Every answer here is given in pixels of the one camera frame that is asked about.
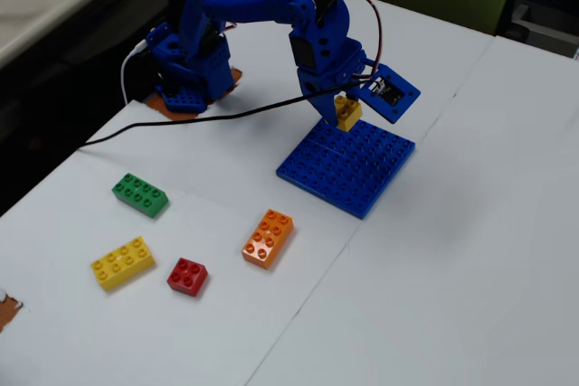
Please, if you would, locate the yellow 2x2 block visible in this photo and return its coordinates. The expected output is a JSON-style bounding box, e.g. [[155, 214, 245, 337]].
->
[[335, 92, 365, 134]]

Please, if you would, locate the blue 8x8 baseplate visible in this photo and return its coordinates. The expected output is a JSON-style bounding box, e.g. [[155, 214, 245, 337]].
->
[[275, 117, 417, 221]]

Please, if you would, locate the grey shelf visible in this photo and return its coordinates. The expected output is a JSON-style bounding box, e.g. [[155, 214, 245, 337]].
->
[[497, 0, 579, 61]]

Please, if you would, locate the red white servo wire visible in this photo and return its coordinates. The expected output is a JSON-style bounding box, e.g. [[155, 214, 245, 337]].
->
[[341, 0, 385, 82]]

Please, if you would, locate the red 2x2 block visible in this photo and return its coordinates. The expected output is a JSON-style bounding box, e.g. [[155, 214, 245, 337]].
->
[[166, 257, 209, 298]]

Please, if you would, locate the black cable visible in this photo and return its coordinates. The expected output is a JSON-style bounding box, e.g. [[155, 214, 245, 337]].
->
[[77, 78, 379, 150]]

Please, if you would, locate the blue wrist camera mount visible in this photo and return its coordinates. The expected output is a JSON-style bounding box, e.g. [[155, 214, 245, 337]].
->
[[350, 62, 422, 125]]

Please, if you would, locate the white cable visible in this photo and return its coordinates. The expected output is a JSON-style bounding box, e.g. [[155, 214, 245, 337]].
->
[[119, 40, 148, 105]]

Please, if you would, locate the orange 2x4 block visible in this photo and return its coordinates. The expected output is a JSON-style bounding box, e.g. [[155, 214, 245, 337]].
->
[[241, 208, 295, 271]]

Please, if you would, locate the yellow 2x4 block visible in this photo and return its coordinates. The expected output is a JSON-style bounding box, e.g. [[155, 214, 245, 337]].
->
[[90, 235, 157, 293]]

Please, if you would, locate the green 2x4 block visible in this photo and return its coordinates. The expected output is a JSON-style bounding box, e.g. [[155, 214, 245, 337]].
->
[[111, 172, 170, 220]]

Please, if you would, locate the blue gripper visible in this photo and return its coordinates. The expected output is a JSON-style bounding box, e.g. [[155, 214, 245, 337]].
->
[[289, 28, 368, 128]]

